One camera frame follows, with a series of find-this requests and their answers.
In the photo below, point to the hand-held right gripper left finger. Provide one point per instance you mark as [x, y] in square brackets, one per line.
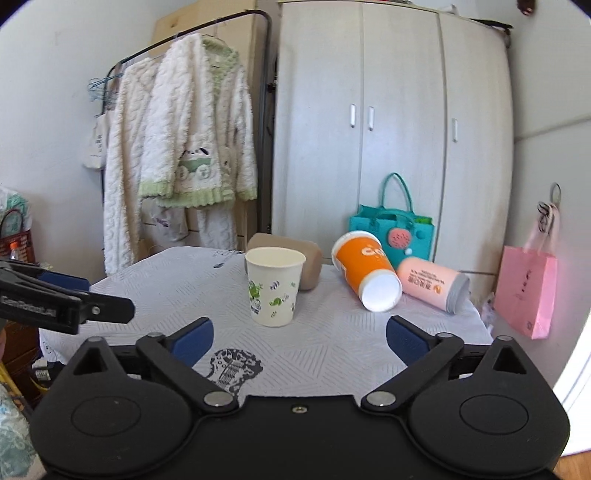
[194, 342]

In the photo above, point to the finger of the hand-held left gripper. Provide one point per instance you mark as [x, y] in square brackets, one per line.
[111, 310]
[64, 281]

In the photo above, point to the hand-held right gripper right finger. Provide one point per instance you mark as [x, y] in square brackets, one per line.
[406, 340]

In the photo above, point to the orange paper cup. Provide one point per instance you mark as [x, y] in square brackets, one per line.
[364, 265]

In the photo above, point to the pink paper cup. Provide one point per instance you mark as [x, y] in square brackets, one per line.
[427, 279]

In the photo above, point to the white cup with green print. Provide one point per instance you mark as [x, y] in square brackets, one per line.
[273, 288]

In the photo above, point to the wooden cabinet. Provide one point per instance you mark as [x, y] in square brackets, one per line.
[18, 346]

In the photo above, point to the bottle with orange cap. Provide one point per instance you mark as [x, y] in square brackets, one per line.
[15, 251]

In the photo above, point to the wicker basket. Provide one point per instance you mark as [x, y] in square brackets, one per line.
[21, 240]

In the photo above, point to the white patterned tablecloth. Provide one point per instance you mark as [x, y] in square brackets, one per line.
[332, 337]

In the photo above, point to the patterned plastic pack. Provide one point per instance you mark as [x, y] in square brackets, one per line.
[11, 198]

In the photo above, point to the grey hanging pants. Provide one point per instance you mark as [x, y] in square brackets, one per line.
[164, 221]

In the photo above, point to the teal tote bag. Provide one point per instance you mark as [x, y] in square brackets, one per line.
[406, 230]

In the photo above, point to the white fluffy robe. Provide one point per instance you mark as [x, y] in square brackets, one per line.
[122, 184]

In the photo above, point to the pink paper bag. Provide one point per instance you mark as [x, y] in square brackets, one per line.
[526, 295]

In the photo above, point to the teal patterned cloth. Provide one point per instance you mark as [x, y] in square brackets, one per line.
[14, 438]

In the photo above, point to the white cloth pouch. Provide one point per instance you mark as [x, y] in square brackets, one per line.
[96, 143]

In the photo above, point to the blue clothes hangers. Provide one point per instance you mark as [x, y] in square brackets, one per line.
[98, 90]

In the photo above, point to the white fluffy jacket green trim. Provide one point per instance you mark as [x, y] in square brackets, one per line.
[198, 124]

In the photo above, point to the black clothes rack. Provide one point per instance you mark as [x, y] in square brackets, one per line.
[265, 138]

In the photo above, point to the white wardrobe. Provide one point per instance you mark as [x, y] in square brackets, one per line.
[392, 115]

